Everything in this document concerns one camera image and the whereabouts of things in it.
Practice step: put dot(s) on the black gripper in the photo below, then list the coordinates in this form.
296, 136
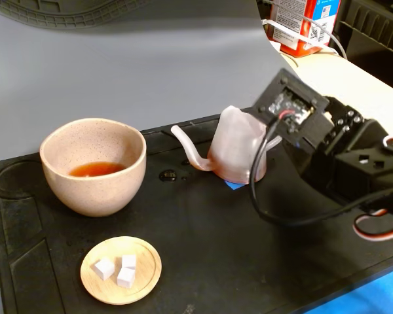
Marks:
344, 122

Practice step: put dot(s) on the translucent plastic kettle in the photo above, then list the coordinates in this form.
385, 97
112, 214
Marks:
232, 147

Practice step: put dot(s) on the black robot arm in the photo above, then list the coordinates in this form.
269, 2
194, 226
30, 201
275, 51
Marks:
380, 176

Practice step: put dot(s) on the spilled liquid drop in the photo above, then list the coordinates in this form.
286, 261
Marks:
167, 175

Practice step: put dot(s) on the red-brown tea liquid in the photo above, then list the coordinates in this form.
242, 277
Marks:
96, 169

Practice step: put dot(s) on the speckled beige ceramic cup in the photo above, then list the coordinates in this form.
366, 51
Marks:
91, 199

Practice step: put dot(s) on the black plastic crate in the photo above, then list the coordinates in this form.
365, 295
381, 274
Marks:
373, 29

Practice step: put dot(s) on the blue tape marker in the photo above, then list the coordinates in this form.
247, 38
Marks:
234, 186

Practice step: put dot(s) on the red labelled plastic container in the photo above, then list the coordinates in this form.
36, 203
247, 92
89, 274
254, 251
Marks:
288, 19

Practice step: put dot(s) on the blue table sheet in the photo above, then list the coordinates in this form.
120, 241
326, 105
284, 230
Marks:
353, 297

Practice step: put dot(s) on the black work mat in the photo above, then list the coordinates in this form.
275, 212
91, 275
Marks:
199, 245

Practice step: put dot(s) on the round wooden coaster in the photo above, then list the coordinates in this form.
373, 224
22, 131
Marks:
147, 278

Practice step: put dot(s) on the white cube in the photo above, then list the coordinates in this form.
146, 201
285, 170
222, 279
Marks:
103, 269
129, 262
125, 278

